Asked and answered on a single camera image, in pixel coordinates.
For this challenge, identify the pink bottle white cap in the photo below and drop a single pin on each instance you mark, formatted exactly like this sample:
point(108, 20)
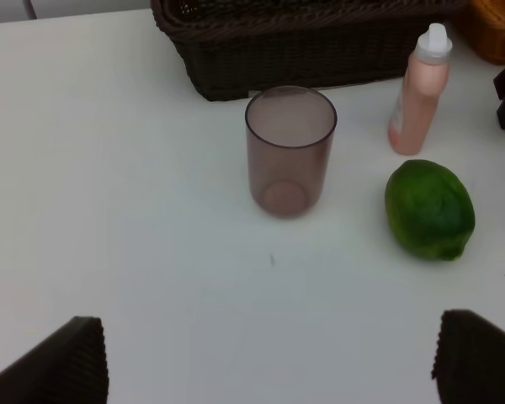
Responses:
point(425, 79)

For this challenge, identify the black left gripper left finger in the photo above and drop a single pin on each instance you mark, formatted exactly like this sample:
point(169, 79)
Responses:
point(69, 366)

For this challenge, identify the green lime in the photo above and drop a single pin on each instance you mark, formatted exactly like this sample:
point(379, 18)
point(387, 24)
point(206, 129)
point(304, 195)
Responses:
point(429, 210)

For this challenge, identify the light brown wicker basket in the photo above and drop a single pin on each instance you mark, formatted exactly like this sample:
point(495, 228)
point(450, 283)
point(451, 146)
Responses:
point(482, 24)

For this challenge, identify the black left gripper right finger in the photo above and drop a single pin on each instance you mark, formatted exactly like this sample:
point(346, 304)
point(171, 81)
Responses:
point(469, 364)

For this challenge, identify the dark brown wicker basket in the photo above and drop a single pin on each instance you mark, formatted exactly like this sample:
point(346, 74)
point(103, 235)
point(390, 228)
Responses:
point(233, 48)

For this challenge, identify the translucent purple plastic cup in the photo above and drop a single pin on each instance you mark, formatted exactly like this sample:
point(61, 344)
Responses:
point(289, 138)

